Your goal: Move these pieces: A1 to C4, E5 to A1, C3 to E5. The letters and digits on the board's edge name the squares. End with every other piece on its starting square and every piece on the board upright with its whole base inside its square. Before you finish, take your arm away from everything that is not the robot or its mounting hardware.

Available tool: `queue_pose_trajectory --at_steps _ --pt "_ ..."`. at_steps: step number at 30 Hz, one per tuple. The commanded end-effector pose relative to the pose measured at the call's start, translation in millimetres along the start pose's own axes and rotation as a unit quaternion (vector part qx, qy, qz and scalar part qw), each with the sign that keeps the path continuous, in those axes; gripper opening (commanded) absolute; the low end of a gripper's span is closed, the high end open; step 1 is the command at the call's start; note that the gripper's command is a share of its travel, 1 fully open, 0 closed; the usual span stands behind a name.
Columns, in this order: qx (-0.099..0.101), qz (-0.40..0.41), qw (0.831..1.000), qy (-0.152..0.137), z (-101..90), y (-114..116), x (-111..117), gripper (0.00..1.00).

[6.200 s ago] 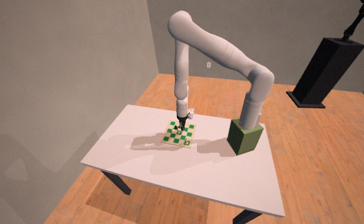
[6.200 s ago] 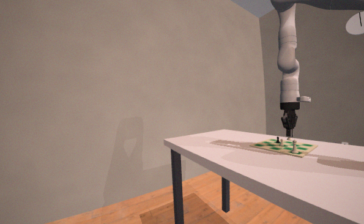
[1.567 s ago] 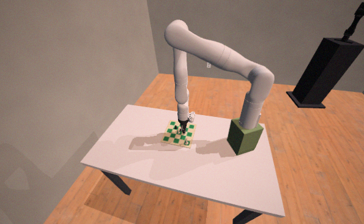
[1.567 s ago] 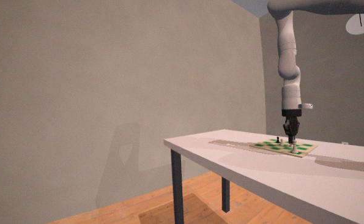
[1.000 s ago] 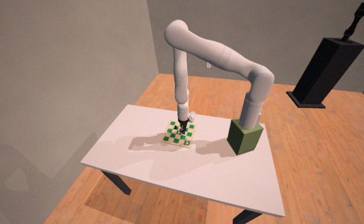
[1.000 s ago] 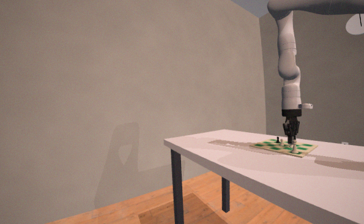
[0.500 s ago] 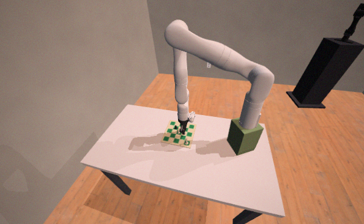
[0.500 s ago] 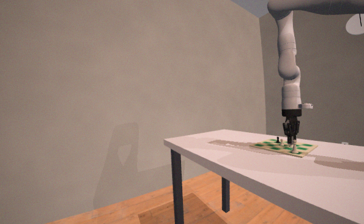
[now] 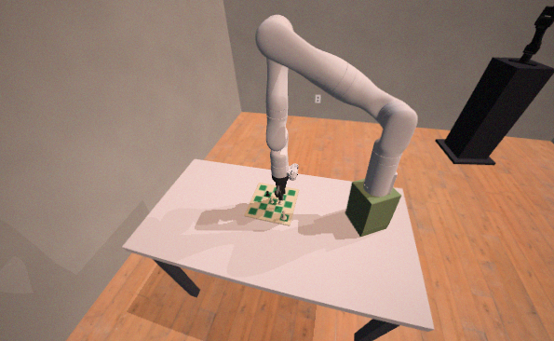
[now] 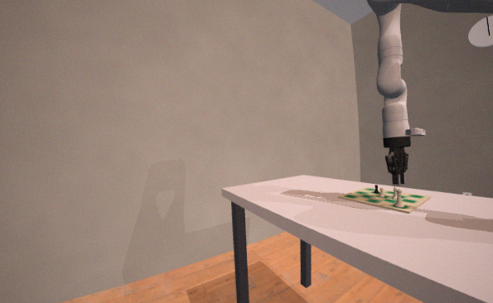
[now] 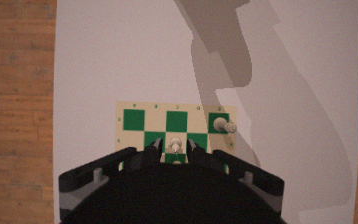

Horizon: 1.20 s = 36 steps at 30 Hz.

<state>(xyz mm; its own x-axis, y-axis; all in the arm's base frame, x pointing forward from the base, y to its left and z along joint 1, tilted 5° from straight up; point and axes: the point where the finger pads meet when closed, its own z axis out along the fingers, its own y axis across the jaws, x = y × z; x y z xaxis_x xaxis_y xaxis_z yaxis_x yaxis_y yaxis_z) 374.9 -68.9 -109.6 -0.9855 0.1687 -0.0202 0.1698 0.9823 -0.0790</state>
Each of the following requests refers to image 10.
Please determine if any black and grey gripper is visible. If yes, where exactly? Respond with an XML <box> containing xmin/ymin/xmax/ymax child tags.
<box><xmin>383</xmin><ymin>137</ymin><xmax>411</xmax><ymax>186</ymax></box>

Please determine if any green and cream chessboard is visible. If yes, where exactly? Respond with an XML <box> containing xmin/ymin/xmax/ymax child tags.
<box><xmin>337</xmin><ymin>187</ymin><xmax>431</xmax><ymax>214</ymax></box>

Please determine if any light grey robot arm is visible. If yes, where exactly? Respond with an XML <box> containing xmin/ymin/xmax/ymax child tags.
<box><xmin>367</xmin><ymin>0</ymin><xmax>493</xmax><ymax>138</ymax></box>

